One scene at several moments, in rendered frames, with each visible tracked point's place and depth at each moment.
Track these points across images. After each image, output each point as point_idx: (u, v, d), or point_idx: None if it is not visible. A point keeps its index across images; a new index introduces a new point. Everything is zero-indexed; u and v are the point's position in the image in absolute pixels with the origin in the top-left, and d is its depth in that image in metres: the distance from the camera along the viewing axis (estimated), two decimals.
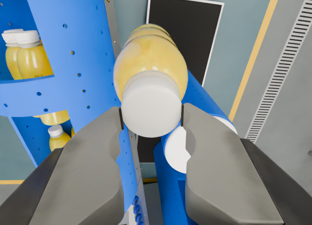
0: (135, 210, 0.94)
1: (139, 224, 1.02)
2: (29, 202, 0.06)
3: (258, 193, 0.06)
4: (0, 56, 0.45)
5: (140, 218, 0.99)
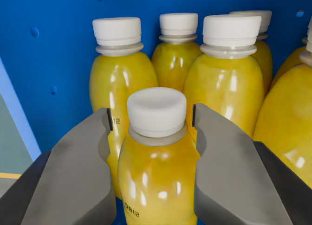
0: None
1: None
2: (17, 208, 0.06)
3: (269, 197, 0.06)
4: None
5: None
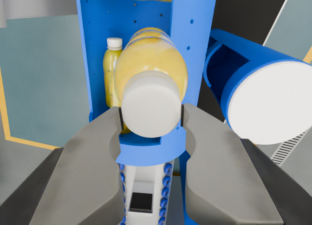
0: (165, 180, 0.81)
1: (163, 200, 0.89)
2: (29, 202, 0.06)
3: (258, 193, 0.06)
4: None
5: (167, 193, 0.86)
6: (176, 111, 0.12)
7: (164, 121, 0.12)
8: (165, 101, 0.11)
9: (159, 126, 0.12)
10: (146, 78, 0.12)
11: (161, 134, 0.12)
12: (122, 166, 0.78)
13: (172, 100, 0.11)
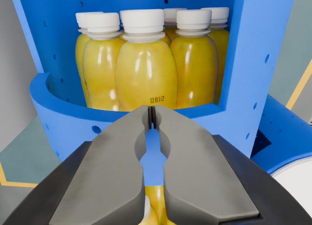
0: None
1: None
2: (57, 190, 0.07)
3: (234, 187, 0.06)
4: (64, 54, 0.28)
5: None
6: (146, 205, 0.35)
7: None
8: (146, 201, 0.36)
9: None
10: None
11: None
12: None
13: (147, 201, 0.35)
